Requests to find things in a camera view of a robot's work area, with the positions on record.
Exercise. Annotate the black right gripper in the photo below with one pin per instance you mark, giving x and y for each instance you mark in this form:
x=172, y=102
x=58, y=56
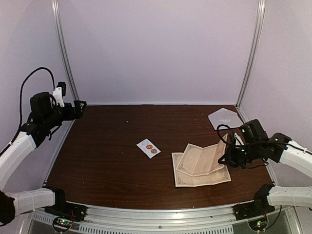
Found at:
x=229, y=158

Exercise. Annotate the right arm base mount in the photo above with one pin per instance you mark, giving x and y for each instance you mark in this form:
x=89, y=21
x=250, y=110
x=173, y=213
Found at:
x=256, y=211

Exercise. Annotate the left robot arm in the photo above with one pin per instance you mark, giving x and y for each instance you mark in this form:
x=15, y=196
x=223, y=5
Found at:
x=48, y=112

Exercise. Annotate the aluminium frame post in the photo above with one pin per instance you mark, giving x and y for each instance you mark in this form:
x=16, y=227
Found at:
x=254, y=45
x=63, y=50

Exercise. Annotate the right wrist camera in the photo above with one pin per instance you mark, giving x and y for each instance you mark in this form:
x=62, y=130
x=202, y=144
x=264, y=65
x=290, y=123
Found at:
x=235, y=140

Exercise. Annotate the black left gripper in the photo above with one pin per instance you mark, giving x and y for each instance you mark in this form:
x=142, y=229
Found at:
x=78, y=114

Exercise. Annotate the beige letter paper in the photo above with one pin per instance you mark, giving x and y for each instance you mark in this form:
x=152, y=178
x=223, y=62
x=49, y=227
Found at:
x=201, y=161
x=184, y=180

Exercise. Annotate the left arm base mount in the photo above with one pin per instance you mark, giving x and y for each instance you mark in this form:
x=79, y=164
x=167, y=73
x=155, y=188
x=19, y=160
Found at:
x=66, y=213

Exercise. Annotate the grey envelope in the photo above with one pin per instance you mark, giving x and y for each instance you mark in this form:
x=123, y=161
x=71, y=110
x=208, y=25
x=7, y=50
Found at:
x=226, y=117

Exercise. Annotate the front aluminium rail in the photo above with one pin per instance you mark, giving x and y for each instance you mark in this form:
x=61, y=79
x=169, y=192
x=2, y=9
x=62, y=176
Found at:
x=211, y=220

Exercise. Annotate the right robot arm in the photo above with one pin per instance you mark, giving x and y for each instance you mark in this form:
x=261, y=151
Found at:
x=278, y=148

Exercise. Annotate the left aluminium frame post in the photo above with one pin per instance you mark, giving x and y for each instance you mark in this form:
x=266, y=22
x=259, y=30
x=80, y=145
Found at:
x=63, y=50

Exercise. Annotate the right aluminium frame post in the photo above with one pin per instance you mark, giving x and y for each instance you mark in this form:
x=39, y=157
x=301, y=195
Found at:
x=254, y=45

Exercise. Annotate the white sticker sheet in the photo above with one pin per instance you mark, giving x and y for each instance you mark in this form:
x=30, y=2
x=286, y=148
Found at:
x=142, y=146

